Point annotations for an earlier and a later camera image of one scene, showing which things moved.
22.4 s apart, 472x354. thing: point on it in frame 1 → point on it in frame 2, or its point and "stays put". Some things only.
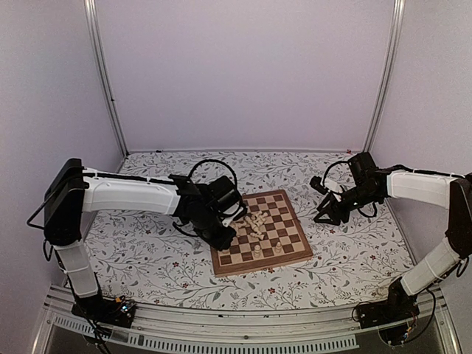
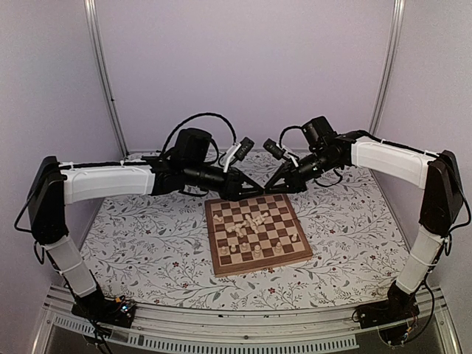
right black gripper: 332,209 → 294,183
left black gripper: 222,244 → 234,182
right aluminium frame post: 399,6 stays put
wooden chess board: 270,237 stays put
